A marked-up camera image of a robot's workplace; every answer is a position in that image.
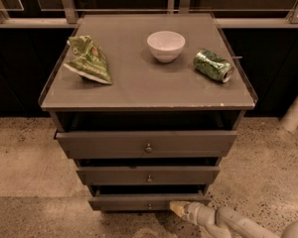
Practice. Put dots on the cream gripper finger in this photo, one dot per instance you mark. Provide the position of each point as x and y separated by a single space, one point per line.
178 207

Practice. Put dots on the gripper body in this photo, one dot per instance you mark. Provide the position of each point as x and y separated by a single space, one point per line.
193 209

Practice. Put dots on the grey bottom drawer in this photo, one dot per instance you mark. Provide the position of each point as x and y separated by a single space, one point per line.
152 201

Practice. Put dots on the grey drawer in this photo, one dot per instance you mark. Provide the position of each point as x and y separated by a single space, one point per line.
152 201
147 175
146 144

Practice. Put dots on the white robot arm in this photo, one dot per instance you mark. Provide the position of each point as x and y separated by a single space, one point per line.
224 221

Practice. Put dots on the grey middle drawer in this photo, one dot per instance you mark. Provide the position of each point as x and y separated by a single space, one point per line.
147 175

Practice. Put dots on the grey drawer cabinet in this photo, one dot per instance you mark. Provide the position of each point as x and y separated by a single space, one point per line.
148 95

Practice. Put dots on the grey top drawer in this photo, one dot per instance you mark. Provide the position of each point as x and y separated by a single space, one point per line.
146 144

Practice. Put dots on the crushed green soda can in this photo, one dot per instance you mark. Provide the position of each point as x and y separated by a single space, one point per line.
213 66

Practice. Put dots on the white ceramic bowl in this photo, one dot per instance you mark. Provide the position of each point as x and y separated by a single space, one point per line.
165 46

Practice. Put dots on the green chip bag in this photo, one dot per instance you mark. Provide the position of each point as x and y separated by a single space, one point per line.
89 60

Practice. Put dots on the white cylindrical post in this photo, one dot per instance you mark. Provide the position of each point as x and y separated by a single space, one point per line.
290 120

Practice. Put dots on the metal railing frame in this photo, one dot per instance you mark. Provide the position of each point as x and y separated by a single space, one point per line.
151 13

